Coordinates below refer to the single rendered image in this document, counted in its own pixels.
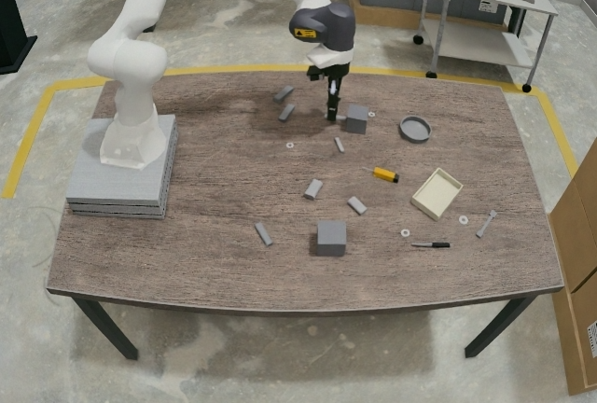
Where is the cream open shallow tray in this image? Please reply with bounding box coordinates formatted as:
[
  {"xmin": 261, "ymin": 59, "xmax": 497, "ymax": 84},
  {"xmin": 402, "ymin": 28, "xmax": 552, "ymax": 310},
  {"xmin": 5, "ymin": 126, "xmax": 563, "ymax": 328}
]
[{"xmin": 411, "ymin": 168, "xmax": 463, "ymax": 221}]

